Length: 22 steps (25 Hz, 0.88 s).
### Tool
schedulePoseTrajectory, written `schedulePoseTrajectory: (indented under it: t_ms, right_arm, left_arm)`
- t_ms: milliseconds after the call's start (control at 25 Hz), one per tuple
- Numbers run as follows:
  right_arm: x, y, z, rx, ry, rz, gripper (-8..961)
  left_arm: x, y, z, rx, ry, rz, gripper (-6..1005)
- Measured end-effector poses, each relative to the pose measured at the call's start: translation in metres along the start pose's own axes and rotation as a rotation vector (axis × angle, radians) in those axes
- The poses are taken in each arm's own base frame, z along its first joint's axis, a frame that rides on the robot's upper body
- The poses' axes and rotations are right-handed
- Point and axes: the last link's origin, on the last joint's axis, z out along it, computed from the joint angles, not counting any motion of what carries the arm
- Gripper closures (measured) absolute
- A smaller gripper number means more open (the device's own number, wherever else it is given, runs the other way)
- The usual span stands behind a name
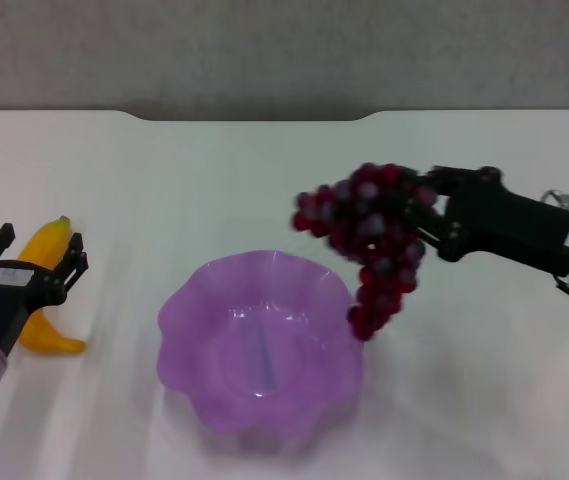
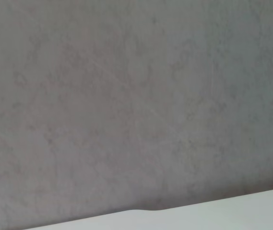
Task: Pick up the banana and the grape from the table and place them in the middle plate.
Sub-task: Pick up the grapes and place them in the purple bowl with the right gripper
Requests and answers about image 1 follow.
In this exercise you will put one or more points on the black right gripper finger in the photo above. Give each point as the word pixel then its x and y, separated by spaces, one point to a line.
pixel 459 177
pixel 429 225

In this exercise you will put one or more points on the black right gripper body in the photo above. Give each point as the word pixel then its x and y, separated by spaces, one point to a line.
pixel 509 225

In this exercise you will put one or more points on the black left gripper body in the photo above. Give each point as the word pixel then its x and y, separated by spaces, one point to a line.
pixel 11 295

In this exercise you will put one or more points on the yellow plastic banana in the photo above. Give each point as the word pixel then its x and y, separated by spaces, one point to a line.
pixel 49 240

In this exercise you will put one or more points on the dark red grape bunch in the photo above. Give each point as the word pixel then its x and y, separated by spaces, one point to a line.
pixel 364 230

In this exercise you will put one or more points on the purple wavy plastic bowl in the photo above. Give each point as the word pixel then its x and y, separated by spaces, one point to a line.
pixel 264 360

